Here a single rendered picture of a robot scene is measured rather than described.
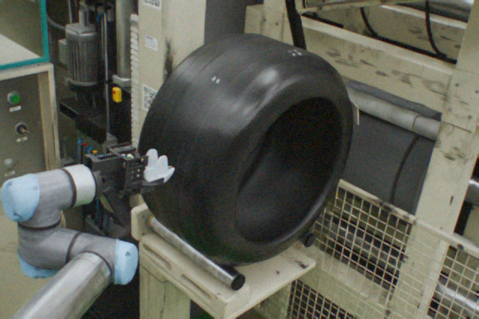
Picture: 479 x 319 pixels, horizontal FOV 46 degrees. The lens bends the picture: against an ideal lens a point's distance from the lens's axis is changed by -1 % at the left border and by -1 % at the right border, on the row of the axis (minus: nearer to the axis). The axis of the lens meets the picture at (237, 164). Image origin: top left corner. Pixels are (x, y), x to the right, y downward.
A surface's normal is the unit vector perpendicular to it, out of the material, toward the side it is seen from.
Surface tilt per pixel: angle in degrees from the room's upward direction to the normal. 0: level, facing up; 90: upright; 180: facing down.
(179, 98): 49
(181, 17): 90
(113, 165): 90
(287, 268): 0
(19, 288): 90
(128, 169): 90
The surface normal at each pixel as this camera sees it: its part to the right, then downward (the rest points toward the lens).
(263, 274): 0.08, -0.87
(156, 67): -0.71, 0.29
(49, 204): 0.71, 0.33
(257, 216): -0.16, -0.72
